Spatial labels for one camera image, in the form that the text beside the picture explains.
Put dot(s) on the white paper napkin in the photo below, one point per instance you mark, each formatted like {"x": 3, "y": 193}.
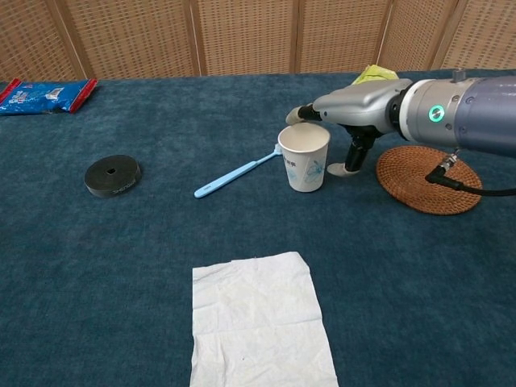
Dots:
{"x": 258, "y": 322}

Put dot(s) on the light blue toothbrush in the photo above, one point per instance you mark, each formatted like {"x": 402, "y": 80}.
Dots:
{"x": 234, "y": 174}

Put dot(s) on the woven wooden folding screen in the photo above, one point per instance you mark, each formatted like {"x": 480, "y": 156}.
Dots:
{"x": 242, "y": 36}

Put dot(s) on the white paper cup blue flower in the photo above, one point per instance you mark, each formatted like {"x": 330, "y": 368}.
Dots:
{"x": 304, "y": 169}

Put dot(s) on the black tape roll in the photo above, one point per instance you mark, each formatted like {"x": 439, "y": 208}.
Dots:
{"x": 121, "y": 181}

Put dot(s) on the woven rattan coaster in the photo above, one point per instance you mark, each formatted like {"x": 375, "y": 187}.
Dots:
{"x": 407, "y": 189}

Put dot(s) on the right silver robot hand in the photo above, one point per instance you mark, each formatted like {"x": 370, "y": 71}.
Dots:
{"x": 359, "y": 102}

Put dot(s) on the dark blue table cloth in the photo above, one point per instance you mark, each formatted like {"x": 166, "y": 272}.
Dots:
{"x": 121, "y": 262}

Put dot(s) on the blue red snack packet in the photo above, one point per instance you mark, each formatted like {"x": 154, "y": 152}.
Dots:
{"x": 36, "y": 96}

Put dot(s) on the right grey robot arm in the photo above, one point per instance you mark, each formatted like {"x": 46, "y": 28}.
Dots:
{"x": 483, "y": 117}

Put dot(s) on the green yellow snack packet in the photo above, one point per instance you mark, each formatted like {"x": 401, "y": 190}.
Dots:
{"x": 373, "y": 73}

